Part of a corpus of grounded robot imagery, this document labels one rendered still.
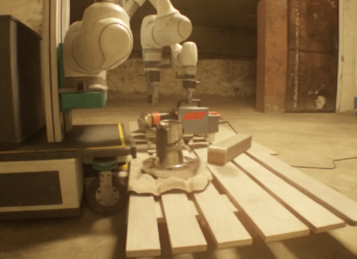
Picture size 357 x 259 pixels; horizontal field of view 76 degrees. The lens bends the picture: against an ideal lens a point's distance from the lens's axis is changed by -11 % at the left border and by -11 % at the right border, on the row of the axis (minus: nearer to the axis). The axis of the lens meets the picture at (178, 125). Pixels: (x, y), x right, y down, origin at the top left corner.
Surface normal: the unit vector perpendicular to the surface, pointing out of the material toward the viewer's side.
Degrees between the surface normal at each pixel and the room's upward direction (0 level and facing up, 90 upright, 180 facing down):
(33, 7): 89
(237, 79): 90
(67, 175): 90
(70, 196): 90
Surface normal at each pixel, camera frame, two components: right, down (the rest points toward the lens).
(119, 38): 0.61, 0.23
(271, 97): 0.15, 0.15
